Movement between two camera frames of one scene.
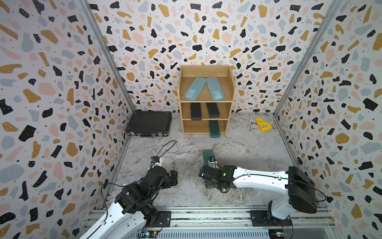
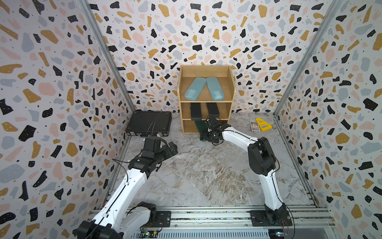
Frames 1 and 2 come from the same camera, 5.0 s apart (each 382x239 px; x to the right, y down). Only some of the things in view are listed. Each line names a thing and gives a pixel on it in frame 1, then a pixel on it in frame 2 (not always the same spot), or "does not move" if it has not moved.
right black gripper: [206, 182] -> [203, 136]
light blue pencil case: [215, 88] does not move
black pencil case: [213, 110] does not move
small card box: [254, 127] does not move
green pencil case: [206, 154] -> [201, 126]
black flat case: [149, 124] does not move
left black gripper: [169, 182] -> [167, 153]
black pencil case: [196, 112] does not move
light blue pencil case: [195, 89] does not move
